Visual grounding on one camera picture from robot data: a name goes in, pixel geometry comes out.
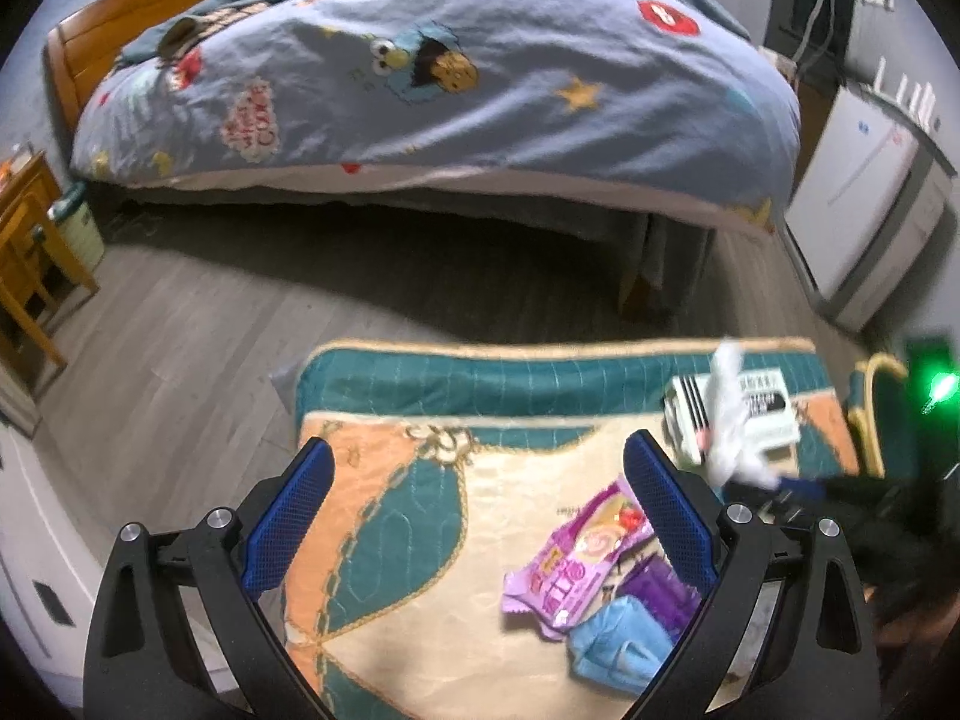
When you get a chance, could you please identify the purple packet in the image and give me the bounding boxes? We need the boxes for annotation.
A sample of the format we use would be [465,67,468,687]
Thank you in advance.
[619,555,706,635]

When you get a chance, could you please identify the light blue packet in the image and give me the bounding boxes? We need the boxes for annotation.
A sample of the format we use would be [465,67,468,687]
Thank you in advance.
[566,596,680,697]

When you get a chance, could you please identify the pink snack wrapper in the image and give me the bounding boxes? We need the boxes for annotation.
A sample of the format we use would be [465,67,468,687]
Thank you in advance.
[501,474,657,642]

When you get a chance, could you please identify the white air purifier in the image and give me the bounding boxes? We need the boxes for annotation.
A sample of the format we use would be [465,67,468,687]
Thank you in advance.
[784,82,955,331]

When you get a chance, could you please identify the white drawer cabinet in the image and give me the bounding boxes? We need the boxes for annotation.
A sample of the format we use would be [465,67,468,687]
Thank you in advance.
[0,420,121,698]

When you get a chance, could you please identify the white cable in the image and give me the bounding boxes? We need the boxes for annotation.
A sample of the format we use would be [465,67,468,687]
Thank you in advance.
[795,0,837,76]

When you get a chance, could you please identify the green white medicine box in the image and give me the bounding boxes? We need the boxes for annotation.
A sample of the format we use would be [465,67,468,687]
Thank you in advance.
[662,367,802,470]

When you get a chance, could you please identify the white tissue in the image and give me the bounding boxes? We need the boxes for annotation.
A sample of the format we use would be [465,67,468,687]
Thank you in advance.
[701,340,781,492]

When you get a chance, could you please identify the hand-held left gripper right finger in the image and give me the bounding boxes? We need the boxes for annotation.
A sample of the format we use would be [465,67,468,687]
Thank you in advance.
[622,430,882,720]

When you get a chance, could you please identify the wooden bed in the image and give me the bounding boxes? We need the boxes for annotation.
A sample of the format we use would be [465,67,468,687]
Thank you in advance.
[45,0,803,316]

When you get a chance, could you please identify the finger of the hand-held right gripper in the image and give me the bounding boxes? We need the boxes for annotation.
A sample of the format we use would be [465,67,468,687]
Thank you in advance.
[721,481,811,533]
[776,471,901,511]

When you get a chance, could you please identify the small wooden chair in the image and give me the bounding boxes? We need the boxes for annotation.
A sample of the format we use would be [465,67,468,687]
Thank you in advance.
[0,154,102,368]

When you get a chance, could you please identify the yellow rimmed teal bin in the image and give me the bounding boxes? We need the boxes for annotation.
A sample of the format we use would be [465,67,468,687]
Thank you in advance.
[846,355,920,481]

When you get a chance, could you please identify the teal orange patterned cushion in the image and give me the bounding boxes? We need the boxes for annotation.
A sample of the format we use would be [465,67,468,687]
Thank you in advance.
[281,337,863,720]

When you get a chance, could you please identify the pale green lidded container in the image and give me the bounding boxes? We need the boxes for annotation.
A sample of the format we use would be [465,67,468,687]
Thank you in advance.
[46,180,106,271]

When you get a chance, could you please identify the printed blue duvet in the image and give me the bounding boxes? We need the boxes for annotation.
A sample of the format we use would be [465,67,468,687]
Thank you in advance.
[70,0,802,237]

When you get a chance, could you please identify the white router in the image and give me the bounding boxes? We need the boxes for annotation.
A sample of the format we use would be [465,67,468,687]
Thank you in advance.
[870,56,942,132]

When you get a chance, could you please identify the wooden cabinet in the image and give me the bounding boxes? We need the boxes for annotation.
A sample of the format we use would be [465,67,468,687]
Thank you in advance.
[757,45,833,166]

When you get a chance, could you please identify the black monitor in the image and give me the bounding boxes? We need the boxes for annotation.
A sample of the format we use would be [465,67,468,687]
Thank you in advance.
[765,0,856,80]

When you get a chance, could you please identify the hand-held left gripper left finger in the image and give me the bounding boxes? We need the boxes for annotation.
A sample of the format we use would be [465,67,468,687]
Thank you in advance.
[82,435,336,720]

